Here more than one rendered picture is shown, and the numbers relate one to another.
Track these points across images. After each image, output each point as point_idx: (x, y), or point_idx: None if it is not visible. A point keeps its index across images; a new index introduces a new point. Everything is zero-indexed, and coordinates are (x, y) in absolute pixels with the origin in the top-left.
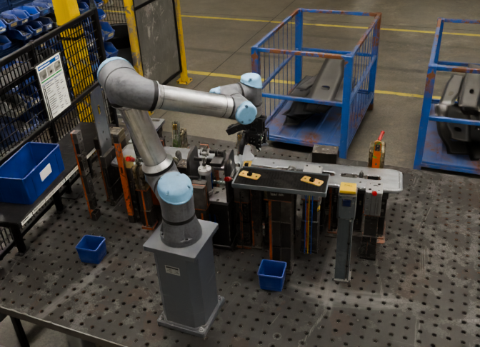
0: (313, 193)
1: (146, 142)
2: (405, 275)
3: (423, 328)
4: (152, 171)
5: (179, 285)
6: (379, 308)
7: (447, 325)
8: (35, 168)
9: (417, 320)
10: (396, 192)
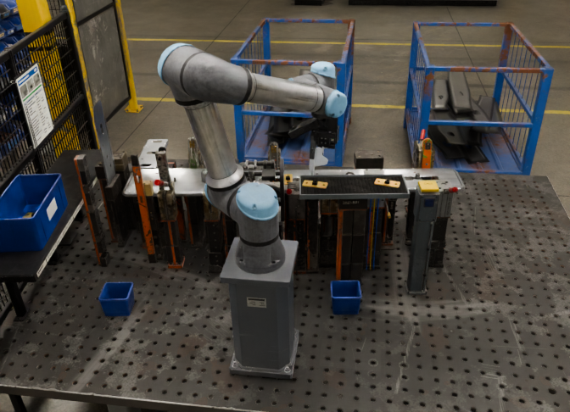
0: (395, 195)
1: (218, 148)
2: (479, 277)
3: (521, 328)
4: (224, 184)
5: (264, 319)
6: (468, 315)
7: (541, 321)
8: (42, 204)
9: (511, 320)
10: (461, 190)
